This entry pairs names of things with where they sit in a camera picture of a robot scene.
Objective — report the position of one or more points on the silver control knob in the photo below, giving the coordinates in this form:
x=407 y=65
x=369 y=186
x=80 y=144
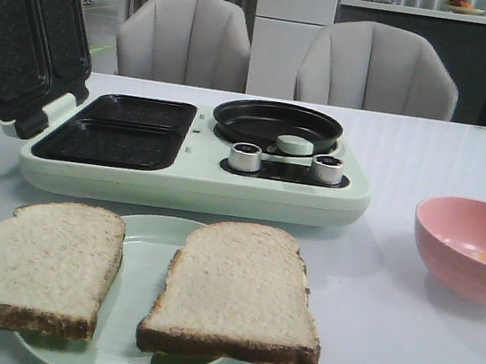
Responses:
x=326 y=169
x=245 y=157

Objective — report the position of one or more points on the light green plate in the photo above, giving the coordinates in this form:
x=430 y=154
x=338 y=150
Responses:
x=151 y=242

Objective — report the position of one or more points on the right silver control knob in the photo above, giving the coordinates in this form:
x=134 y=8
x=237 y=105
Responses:
x=326 y=169

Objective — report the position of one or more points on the bread slice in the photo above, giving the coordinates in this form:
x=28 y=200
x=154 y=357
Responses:
x=236 y=290
x=57 y=263

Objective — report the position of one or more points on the left grey chair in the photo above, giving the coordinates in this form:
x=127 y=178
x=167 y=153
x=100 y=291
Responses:
x=201 y=43

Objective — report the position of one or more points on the white cabinet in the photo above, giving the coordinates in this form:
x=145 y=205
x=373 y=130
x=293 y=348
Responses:
x=282 y=33

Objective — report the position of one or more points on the right grey chair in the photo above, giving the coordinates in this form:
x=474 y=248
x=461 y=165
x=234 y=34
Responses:
x=376 y=67

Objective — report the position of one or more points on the left silver control knob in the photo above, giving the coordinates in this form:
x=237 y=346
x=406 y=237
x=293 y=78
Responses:
x=245 y=157

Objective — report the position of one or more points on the black round frying pan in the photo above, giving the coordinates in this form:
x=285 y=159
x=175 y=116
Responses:
x=262 y=121

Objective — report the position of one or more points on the grey chair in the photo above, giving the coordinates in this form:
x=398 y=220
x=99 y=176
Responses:
x=201 y=43
x=376 y=67

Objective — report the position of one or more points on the pink bowl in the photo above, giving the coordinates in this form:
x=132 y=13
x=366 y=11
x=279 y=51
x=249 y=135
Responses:
x=450 y=232

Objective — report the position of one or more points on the green breakfast maker base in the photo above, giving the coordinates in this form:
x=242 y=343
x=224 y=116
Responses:
x=168 y=154

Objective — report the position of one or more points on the green breakfast maker lid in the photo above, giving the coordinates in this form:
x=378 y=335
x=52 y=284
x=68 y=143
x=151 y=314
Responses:
x=44 y=57

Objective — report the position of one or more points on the fruit plate on counter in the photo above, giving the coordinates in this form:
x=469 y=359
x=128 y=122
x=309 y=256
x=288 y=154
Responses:
x=463 y=7

